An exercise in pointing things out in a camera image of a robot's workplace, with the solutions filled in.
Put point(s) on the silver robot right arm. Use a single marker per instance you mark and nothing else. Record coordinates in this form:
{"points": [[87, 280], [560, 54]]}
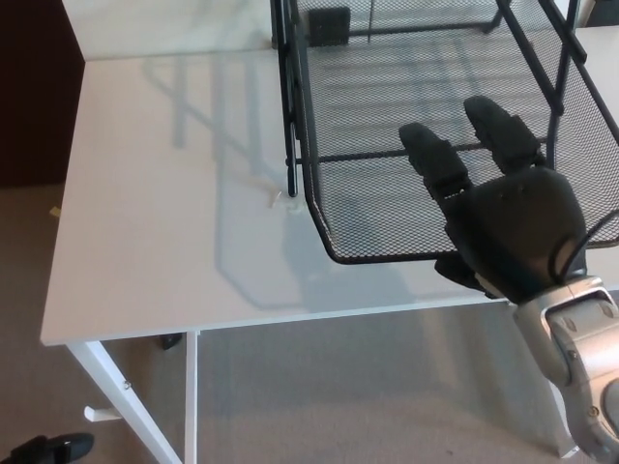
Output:
{"points": [[580, 348]]}

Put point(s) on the white plastic hook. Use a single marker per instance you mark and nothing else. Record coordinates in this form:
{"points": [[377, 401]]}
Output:
{"points": [[99, 415]]}

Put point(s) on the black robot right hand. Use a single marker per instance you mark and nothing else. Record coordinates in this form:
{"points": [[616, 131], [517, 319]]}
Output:
{"points": [[512, 227]]}

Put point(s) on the small black box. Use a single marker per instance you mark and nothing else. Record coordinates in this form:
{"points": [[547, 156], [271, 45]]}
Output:
{"points": [[329, 26]]}

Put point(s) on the black mesh file tray layer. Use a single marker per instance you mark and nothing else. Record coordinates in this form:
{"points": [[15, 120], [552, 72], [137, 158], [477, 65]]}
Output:
{"points": [[367, 121], [425, 14]]}

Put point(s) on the dark grey panel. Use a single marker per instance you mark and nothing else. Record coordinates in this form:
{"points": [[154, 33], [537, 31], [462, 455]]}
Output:
{"points": [[604, 12]]}

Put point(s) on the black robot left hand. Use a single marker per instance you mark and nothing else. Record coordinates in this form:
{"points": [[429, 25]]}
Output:
{"points": [[53, 447]]}

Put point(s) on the dark brown cabinet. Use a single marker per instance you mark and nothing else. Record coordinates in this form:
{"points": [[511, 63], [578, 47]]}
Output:
{"points": [[34, 87]]}

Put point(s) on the yellow tape scrap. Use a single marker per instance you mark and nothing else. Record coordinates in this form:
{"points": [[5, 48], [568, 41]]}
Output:
{"points": [[55, 211]]}

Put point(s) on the small black caster wheel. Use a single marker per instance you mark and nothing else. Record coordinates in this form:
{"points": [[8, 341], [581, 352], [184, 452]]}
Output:
{"points": [[170, 341]]}

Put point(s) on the black metal file tray frame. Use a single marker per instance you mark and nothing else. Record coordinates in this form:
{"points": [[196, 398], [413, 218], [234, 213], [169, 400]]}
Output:
{"points": [[291, 145]]}

